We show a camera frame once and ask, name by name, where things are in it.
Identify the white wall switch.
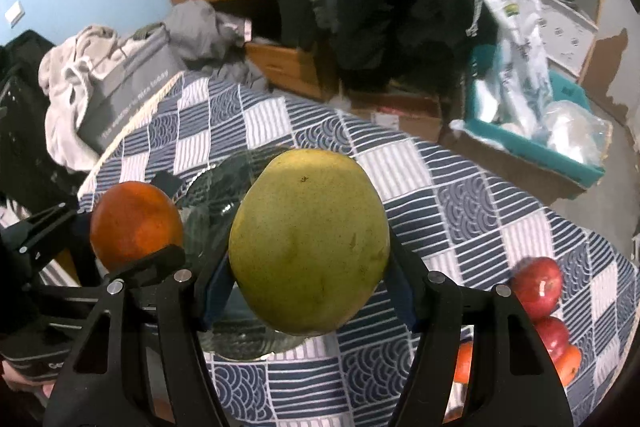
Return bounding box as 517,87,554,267
4,1,25,28

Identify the white patterned storage box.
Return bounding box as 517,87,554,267
540,0,598,77

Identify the teal plastic tray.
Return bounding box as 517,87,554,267
463,46,605,188

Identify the clear plastic bag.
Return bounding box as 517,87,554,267
542,100,613,168

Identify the white printed rice bag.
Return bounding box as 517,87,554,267
468,0,553,141

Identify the smaller red apple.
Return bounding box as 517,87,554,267
534,317,570,362

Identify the grey crumpled clothing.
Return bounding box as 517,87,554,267
163,0,268,92

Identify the grey storage bag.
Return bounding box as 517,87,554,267
78,24,184,154

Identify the person's hand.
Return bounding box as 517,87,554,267
1,361,55,399

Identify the wooden drawer box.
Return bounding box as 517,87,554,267
245,42,341,102

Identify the large orange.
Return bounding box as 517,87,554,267
554,345,582,388

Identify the clear glass bowl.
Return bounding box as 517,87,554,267
176,145,306,361

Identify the small tangerine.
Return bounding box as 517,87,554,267
454,340,473,385

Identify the green yellow mango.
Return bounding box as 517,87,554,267
228,150,390,336

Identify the black crate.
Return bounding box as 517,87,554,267
1,30,86,213

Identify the beige crumpled cloth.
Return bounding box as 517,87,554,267
38,25,143,172

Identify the large red apple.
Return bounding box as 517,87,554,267
511,257,563,321

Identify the blue white patterned tablecloth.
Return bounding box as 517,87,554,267
78,72,639,426

